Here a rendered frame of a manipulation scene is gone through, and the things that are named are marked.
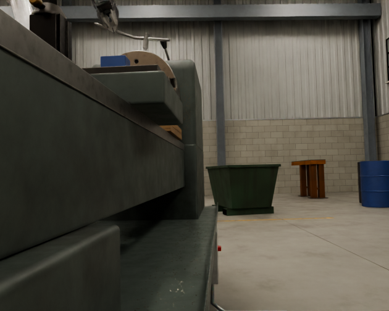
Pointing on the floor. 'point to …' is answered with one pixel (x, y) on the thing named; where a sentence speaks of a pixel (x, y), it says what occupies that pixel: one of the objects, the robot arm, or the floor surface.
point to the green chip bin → (243, 188)
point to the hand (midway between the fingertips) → (113, 30)
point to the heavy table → (312, 178)
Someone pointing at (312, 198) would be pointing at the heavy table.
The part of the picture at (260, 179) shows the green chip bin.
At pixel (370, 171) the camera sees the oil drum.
